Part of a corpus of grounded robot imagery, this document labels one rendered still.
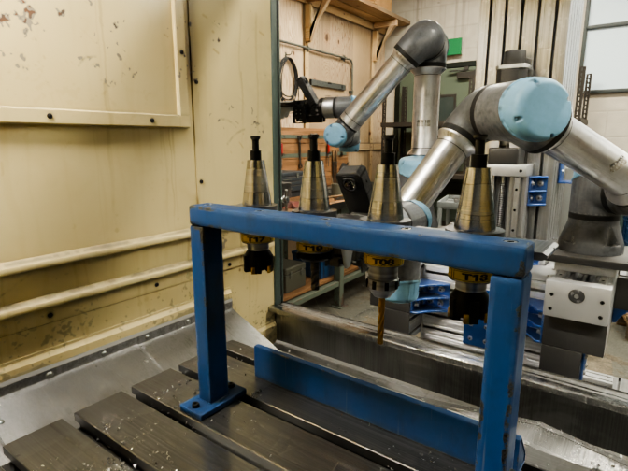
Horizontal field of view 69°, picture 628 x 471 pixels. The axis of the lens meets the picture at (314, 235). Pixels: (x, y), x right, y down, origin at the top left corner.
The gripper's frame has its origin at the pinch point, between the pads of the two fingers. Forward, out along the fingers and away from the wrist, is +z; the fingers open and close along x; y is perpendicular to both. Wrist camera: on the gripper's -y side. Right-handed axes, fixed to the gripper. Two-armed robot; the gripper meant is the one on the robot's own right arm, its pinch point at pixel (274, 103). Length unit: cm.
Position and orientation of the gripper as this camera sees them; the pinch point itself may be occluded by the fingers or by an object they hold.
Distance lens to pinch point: 181.1
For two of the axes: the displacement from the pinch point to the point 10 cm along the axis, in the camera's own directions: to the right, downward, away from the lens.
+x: 3.6, -3.2, 8.8
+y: 0.5, 9.4, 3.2
